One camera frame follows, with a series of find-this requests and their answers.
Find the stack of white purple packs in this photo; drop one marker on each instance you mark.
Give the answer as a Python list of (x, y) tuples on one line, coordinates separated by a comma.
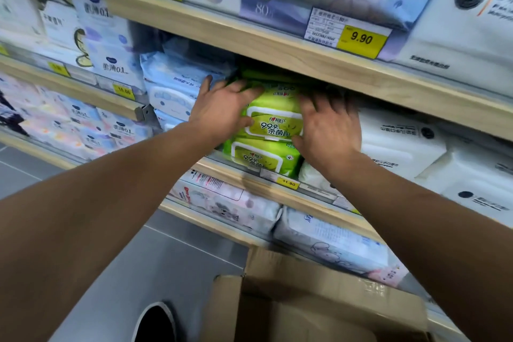
[(100, 33)]

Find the stack of light blue wipes packs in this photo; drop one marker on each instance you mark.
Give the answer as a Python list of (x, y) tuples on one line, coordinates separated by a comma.
[(176, 81)]

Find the person's right hand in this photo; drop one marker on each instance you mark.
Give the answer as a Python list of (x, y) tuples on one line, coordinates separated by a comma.
[(332, 137)]

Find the white blue tissue pack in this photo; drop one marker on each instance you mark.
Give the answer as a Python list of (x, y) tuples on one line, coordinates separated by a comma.
[(332, 241)]

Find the person's right forearm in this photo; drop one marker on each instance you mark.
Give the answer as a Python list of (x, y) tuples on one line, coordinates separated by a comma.
[(441, 241)]

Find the person's left black shoe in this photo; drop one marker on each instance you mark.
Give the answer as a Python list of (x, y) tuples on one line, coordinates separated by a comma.
[(154, 325)]

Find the person's left hand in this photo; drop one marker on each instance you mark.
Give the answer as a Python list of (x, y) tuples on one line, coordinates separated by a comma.
[(218, 113)]

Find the person's left forearm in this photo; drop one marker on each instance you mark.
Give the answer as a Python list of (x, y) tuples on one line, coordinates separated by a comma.
[(80, 241)]

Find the brown cardboard box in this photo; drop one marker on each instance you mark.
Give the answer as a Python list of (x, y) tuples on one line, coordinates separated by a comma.
[(320, 273)]

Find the wooden edged grey shelf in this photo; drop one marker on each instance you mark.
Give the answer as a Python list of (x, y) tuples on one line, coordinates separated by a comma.
[(280, 53)]

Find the large white tissue pack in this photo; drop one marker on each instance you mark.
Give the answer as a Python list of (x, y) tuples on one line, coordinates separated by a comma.
[(461, 33)]

